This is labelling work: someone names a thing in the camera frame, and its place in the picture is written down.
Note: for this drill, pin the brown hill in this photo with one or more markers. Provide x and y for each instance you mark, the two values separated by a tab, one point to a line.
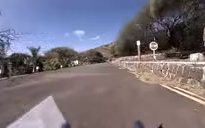
103	49

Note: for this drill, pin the small white building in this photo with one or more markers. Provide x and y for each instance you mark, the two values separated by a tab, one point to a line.
75	62

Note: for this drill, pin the grey asphalt road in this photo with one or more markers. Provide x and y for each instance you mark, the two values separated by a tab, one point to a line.
96	93

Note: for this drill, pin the row of trees and bushes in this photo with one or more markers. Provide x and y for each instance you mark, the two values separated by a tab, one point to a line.
58	57

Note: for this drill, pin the round road sign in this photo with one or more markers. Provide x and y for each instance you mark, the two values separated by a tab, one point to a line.
153	46

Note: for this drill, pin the wood of dark trees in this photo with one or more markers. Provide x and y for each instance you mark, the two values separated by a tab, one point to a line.
170	30

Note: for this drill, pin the white painted double line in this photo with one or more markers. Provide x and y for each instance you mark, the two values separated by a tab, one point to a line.
186	94

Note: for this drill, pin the pale boulder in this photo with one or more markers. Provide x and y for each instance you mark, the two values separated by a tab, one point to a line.
196	56

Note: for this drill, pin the small rectangular sign on post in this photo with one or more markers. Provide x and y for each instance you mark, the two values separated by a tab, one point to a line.
138	43

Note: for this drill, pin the low grey stone wall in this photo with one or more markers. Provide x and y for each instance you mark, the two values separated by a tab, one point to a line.
176	70

